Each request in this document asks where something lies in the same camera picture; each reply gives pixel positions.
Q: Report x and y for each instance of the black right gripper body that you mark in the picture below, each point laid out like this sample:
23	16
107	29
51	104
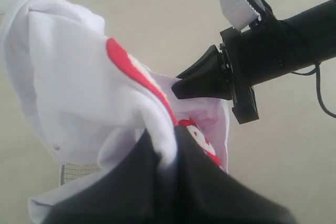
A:
235	87

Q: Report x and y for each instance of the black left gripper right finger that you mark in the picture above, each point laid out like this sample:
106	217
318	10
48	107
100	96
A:
206	194

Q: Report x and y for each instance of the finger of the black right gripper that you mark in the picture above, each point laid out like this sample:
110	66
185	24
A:
206	78

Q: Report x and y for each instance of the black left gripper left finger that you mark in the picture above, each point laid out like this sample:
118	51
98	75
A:
136	191

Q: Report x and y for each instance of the white t-shirt red print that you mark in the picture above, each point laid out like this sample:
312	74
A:
88	100

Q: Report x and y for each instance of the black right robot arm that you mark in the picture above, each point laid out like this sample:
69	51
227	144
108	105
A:
269	49

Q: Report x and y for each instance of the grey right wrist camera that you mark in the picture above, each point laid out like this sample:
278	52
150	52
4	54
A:
241	13

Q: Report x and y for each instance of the metal wire mesh basket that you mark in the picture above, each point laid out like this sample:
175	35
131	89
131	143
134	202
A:
70	172

